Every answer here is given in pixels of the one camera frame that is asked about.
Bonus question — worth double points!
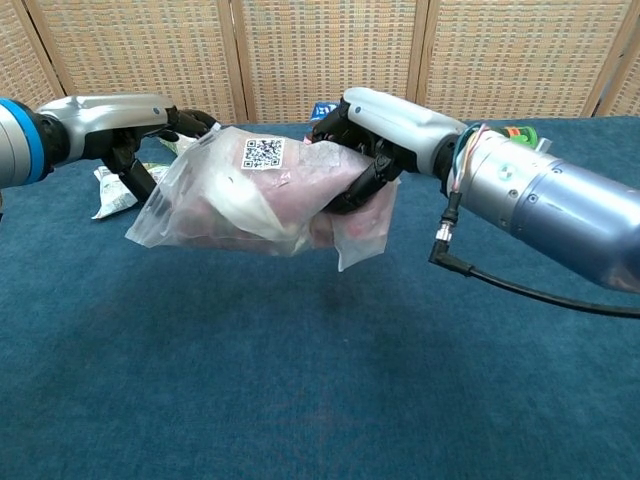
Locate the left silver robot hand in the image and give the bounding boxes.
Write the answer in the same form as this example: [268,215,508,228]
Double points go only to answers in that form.
[35,93,222,205]

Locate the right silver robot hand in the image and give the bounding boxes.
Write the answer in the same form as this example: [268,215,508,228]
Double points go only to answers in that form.
[305,87,469,216]

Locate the transparent plastic zip bag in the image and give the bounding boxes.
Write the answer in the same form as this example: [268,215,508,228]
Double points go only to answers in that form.
[124,124,401,274]

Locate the clear plastic bag with garment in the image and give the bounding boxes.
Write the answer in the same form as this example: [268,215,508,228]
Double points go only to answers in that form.
[169,134,384,254]

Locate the crumpled white snack bag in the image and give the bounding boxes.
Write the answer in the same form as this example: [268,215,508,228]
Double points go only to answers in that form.
[91,161,172,221]

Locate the plastic bottle with green label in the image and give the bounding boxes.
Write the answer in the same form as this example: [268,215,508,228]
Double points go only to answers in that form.
[158,136,199,155]

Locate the blue Oreo cookie box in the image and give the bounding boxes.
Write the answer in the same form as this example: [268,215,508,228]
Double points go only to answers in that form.
[308,101,342,124]

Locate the woven wooden folding screen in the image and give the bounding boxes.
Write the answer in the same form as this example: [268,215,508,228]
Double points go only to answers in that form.
[0,0,640,126]

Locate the green Pringles can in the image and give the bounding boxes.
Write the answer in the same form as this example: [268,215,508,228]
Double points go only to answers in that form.
[502,124,551,151]

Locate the blue carpet table surface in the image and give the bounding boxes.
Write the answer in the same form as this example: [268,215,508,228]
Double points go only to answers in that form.
[0,115,640,480]

